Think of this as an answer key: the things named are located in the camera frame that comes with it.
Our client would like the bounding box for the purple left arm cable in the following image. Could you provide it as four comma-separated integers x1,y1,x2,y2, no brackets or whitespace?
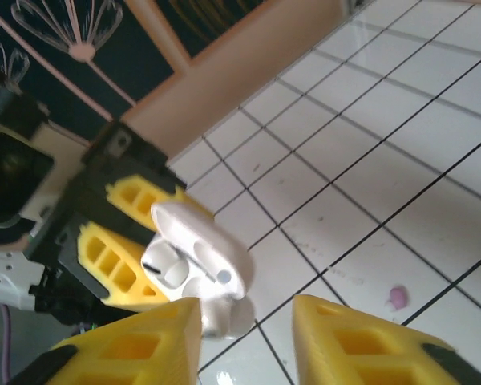
0,303,14,385

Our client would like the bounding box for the small purple wireless earbud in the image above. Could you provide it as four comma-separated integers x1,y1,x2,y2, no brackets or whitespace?
386,283,410,312

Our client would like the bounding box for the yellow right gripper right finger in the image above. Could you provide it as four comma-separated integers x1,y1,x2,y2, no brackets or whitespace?
291,294,481,385

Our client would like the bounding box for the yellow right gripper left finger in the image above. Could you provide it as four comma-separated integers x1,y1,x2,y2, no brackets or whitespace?
6,297,204,385

